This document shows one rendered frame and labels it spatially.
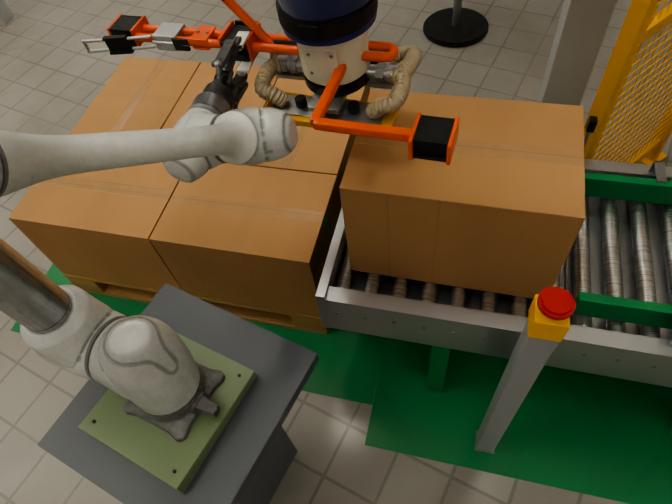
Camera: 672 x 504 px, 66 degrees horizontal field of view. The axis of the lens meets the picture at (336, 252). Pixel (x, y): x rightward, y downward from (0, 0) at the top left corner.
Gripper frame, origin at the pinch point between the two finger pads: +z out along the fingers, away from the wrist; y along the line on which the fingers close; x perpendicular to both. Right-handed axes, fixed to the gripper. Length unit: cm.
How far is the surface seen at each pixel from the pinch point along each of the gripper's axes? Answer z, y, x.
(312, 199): 9, 66, 6
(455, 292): -21, 66, 60
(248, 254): -18, 66, -9
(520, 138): 5, 25, 71
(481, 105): 17, 25, 60
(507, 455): -51, 120, 86
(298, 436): -60, 120, 12
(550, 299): -48, 16, 77
